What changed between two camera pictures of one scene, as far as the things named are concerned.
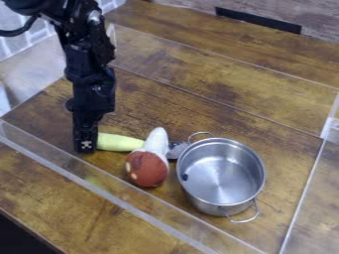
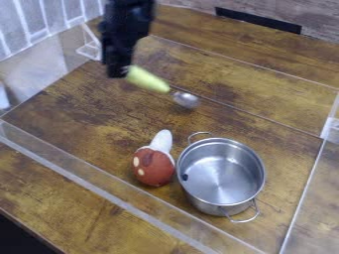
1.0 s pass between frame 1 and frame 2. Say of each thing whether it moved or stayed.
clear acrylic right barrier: stayed
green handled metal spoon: moved
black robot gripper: moved
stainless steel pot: stayed
